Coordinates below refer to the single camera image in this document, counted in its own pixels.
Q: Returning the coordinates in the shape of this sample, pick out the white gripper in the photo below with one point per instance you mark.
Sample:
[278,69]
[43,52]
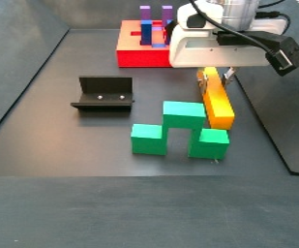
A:
[218,33]

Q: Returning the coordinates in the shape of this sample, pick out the yellow rectangular block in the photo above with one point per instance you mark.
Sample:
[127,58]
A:
[219,110]

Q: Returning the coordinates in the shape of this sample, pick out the red slotted board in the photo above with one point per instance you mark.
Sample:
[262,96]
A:
[132,55]

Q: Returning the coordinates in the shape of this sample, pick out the green stepped arch block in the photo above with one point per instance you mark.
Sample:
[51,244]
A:
[208,143]

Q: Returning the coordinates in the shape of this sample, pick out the blue U-shaped block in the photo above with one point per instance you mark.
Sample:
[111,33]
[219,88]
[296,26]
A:
[150,33]

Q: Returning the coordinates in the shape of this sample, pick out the purple U-shaped block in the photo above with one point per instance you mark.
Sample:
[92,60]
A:
[159,15]

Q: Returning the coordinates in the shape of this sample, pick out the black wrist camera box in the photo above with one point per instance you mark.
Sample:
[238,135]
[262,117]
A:
[282,51]

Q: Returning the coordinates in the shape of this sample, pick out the black angled bracket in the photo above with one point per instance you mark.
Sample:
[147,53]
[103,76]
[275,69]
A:
[104,92]

